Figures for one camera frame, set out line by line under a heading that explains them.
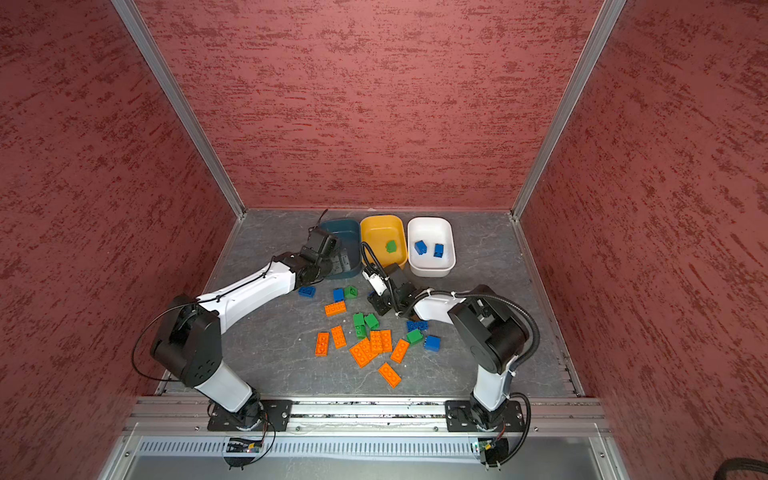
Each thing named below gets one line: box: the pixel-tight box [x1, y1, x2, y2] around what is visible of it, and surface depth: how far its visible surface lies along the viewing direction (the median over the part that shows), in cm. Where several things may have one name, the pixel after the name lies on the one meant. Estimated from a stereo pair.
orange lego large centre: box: [350, 338, 378, 369], surface depth 86 cm
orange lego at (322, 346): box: [316, 332, 329, 357], surface depth 87 cm
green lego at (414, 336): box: [406, 329, 424, 344], surface depth 87 cm
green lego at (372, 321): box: [364, 313, 380, 330], surface depth 91 cm
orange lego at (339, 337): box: [331, 325, 347, 349], surface depth 89 cm
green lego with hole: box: [344, 285, 359, 299], surface depth 97 cm
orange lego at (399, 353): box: [390, 339, 410, 364], surface depth 87 cm
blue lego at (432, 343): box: [424, 335, 441, 352], surface depth 88 cm
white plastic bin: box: [407, 217, 457, 277], surface depth 109 cm
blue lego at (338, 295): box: [332, 288, 345, 303], surface depth 98 cm
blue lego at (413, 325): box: [406, 320, 429, 333], surface depth 91 cm
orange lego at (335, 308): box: [324, 301, 347, 317], surface depth 94 cm
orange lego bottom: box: [378, 362, 402, 389], surface depth 83 cm
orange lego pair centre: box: [370, 329, 393, 354], surface depth 87 cm
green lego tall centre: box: [353, 312, 367, 339], surface depth 90 cm
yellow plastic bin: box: [360, 215, 408, 268], surface depth 113 cm
